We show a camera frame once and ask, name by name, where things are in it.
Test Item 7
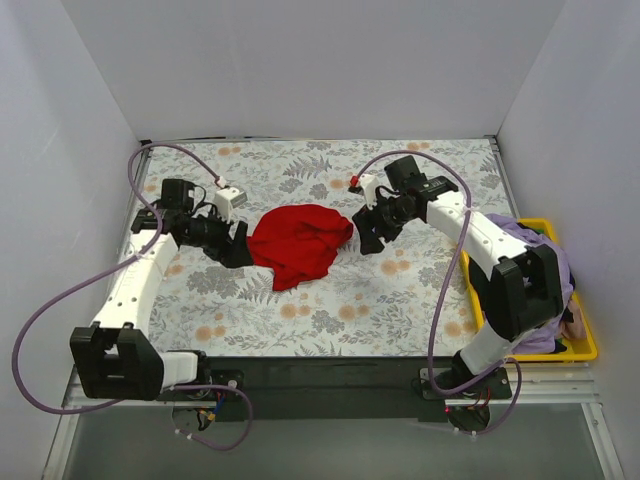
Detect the floral table mat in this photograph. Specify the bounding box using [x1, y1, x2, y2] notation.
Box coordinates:
[142, 139, 510, 356]

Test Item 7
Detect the yellow plastic bin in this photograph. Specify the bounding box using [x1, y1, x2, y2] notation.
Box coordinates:
[459, 217, 599, 362]

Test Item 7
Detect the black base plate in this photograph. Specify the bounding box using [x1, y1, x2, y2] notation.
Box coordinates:
[153, 353, 514, 431]

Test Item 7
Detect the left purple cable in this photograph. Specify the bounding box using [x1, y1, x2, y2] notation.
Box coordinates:
[10, 143, 254, 450]

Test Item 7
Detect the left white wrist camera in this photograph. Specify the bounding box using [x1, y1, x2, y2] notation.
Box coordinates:
[213, 186, 247, 223]

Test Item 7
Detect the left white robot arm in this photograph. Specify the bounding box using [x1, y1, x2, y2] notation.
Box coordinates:
[70, 179, 253, 400]

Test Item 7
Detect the lilac t shirt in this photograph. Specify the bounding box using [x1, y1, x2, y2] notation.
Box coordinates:
[486, 213, 575, 355]

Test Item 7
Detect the aluminium frame rail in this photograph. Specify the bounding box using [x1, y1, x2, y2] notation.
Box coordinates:
[62, 363, 601, 409]

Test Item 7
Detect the red t shirt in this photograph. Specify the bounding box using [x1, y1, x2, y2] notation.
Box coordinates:
[247, 204, 353, 292]

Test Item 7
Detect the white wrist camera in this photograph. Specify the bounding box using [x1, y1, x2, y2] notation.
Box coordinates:
[348, 174, 380, 210]
[213, 186, 247, 223]

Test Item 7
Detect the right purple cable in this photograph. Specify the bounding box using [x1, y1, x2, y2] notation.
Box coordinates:
[352, 149, 524, 436]

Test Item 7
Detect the pink garment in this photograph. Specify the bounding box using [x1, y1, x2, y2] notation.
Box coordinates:
[559, 299, 587, 340]

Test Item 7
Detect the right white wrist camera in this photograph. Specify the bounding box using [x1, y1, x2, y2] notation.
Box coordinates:
[348, 174, 380, 210]

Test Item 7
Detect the purple cable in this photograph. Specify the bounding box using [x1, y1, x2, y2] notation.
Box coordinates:
[352, 149, 524, 436]
[10, 143, 254, 450]

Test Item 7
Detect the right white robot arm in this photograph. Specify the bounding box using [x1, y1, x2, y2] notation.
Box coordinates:
[349, 150, 564, 398]

